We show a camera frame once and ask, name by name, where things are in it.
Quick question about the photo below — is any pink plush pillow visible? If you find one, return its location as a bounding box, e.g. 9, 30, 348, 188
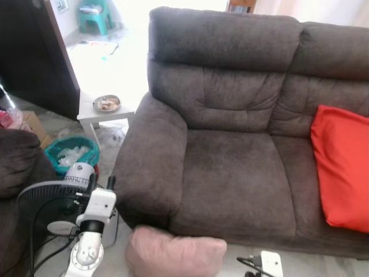
125, 225, 228, 277

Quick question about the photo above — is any red pillow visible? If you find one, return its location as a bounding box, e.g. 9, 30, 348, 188
310, 104, 369, 234

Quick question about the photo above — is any dark brown fabric sofa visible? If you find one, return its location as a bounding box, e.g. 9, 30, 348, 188
112, 6, 369, 260

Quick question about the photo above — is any pale floor mat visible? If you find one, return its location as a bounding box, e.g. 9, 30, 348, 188
77, 39, 120, 59

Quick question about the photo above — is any green plastic basket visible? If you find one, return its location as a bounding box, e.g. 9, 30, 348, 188
44, 135, 100, 177

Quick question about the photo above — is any white side table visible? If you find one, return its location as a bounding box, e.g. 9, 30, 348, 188
76, 91, 137, 146

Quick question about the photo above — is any dark brown armchair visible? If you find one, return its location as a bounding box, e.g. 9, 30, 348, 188
0, 128, 57, 277

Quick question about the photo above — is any metal plate with food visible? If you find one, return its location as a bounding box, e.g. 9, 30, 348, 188
92, 94, 122, 113

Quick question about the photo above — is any cardboard box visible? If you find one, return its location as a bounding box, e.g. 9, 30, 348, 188
20, 110, 54, 149

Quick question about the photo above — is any clear plastic bag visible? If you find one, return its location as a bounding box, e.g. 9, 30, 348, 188
0, 107, 27, 132

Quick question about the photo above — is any dark wooden door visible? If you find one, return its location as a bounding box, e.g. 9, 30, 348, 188
0, 0, 82, 120

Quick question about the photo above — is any green plastic stool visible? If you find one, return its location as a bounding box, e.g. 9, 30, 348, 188
78, 0, 114, 36

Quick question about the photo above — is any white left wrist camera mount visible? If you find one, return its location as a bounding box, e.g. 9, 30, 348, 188
77, 188, 118, 226

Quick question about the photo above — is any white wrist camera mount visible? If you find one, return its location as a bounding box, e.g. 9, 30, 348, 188
260, 250, 284, 277
77, 188, 118, 226

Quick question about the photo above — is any black pedestal fan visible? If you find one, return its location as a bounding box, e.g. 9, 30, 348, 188
17, 162, 120, 249

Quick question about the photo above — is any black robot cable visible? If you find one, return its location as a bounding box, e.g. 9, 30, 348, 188
236, 256, 263, 277

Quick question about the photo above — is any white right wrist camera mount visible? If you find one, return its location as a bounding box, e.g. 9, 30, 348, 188
260, 250, 284, 277

